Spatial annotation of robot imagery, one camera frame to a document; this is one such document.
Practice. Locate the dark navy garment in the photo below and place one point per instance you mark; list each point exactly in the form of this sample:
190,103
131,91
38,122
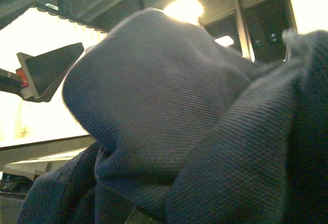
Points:
187,131

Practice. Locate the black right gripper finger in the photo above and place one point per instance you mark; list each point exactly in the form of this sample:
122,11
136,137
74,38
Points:
44,73

